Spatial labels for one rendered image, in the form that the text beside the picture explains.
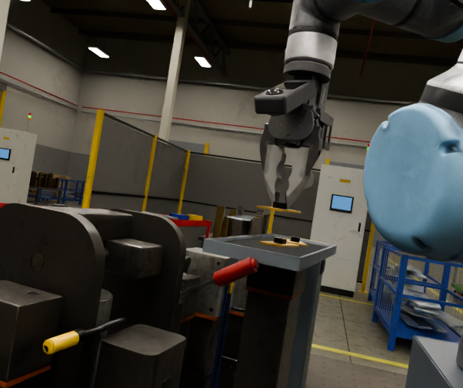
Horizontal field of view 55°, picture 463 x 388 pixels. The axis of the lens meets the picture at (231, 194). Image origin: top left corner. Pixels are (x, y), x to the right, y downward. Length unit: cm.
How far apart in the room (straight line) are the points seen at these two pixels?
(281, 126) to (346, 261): 659
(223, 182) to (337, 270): 262
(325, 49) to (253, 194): 745
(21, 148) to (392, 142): 1086
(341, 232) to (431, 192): 685
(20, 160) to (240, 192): 534
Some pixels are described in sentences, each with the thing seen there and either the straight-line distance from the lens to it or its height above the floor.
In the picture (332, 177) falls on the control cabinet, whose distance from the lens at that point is 720.
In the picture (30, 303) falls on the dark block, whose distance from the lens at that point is 40.
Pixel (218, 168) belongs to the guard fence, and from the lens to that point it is 825.
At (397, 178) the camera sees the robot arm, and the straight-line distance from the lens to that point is 37.
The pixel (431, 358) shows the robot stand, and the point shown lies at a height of 110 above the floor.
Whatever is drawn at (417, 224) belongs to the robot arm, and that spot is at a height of 123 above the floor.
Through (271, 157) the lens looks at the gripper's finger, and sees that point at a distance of 67.
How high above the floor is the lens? 123
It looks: 1 degrees up
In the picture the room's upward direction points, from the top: 9 degrees clockwise
